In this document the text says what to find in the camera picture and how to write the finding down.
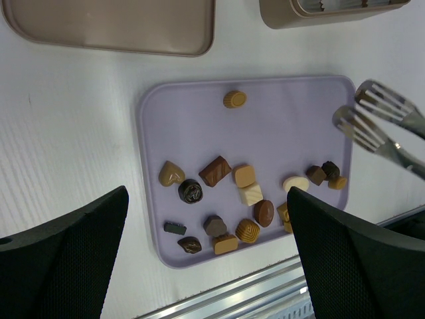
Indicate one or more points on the caramel cube chocolate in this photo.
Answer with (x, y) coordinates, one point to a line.
(284, 216)

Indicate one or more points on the caramel heart chocolate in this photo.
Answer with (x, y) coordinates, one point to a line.
(171, 173)

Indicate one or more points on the brown square chocolate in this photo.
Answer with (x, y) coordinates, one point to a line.
(316, 175)

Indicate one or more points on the rose gold tin lid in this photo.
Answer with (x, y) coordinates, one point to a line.
(178, 28)

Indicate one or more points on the lilac plastic tray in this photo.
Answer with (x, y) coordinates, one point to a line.
(284, 128)

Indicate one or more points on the round caramel chocolate cup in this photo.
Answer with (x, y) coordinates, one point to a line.
(234, 99)

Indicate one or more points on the brown oval chocolate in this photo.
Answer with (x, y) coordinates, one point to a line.
(263, 212)

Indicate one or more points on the dark leaf chocolate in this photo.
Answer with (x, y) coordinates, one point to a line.
(190, 245)

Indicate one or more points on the white oval chocolate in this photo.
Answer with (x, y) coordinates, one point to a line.
(296, 181)

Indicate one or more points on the caramel ridged square chocolate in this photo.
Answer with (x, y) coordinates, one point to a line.
(247, 231)

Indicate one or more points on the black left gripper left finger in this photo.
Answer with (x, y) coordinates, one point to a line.
(62, 268)

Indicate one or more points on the rose gold tin box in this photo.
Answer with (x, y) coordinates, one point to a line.
(291, 14)

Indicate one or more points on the dark round swirl chocolate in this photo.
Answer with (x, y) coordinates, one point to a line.
(190, 191)

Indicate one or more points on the tan rectangular chocolate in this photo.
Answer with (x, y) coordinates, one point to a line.
(224, 244)

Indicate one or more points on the brown rectangular chocolate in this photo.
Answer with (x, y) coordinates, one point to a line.
(215, 171)

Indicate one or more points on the tan rounded square chocolate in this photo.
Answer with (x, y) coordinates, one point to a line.
(244, 175)

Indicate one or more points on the dark ridged round chocolate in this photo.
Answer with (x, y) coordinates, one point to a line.
(331, 170)

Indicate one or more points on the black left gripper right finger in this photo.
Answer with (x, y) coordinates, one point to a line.
(354, 268)

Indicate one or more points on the small caramel round chocolate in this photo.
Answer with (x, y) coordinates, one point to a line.
(338, 183)

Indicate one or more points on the dark green rectangular chocolate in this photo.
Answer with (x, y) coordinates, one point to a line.
(174, 228)

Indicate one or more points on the aluminium mounting rail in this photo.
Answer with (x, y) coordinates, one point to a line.
(279, 290)

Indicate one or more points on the white square chocolate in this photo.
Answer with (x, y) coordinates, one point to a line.
(251, 195)

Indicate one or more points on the grey brown heart chocolate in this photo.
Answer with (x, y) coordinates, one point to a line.
(214, 226)

